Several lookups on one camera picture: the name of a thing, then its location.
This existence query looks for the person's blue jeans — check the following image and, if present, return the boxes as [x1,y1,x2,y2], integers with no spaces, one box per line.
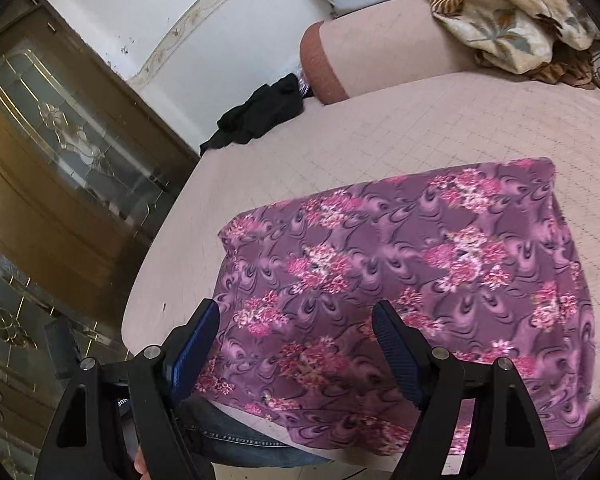
[180,400,331,468]

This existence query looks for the beige floral blanket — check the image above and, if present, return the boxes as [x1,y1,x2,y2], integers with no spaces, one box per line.
[422,0,600,90]

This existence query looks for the pink quilted bed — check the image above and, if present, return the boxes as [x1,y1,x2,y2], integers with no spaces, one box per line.
[121,71,600,466]

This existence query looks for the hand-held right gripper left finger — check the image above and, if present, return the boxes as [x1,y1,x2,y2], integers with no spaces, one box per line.
[34,299,221,480]

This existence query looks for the pink bolster cushion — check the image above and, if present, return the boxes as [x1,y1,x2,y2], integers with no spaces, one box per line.
[300,0,481,106]

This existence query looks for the black cloth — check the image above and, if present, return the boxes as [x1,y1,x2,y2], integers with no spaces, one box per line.
[199,73,306,156]

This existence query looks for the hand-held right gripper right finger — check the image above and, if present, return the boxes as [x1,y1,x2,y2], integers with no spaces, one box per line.
[371,301,556,480]

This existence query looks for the wooden door with glass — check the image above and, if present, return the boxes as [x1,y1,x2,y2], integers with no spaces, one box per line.
[0,0,201,461]

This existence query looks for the purple floral dress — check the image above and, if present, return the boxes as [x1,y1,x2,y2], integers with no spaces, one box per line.
[195,157,597,457]

